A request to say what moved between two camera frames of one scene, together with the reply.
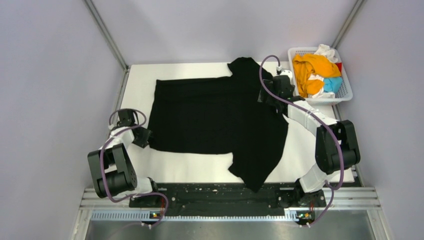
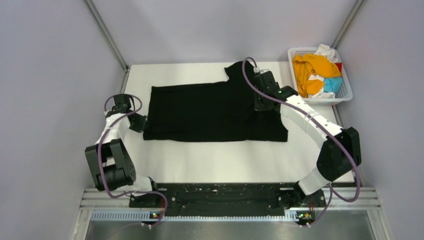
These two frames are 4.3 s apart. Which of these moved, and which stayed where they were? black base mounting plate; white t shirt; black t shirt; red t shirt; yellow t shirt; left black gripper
Moved: black t shirt; left black gripper
Stayed: white t shirt; yellow t shirt; red t shirt; black base mounting plate
